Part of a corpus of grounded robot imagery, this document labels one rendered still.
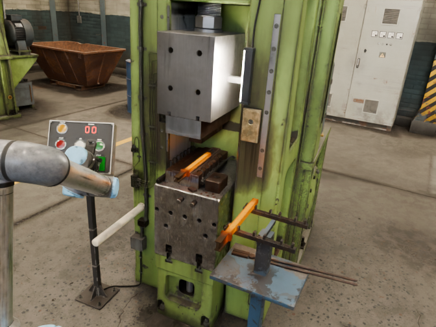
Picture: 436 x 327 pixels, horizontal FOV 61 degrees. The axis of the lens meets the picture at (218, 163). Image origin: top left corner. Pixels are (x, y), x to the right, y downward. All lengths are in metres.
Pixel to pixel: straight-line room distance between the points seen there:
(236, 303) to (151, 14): 1.75
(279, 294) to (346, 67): 5.68
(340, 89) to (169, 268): 5.44
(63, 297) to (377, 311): 2.08
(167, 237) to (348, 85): 5.44
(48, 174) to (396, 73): 6.28
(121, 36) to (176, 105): 8.51
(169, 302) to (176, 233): 0.52
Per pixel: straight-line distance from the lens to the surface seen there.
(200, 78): 1.79
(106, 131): 2.08
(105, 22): 10.69
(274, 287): 1.75
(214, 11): 1.98
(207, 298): 2.27
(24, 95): 7.16
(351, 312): 2.79
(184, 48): 1.81
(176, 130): 1.91
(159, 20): 2.04
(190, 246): 2.09
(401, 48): 6.89
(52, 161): 1.15
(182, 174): 1.90
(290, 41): 1.79
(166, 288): 2.39
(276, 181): 1.96
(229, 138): 2.33
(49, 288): 2.87
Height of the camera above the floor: 1.80
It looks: 23 degrees down
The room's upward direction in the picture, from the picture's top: 4 degrees clockwise
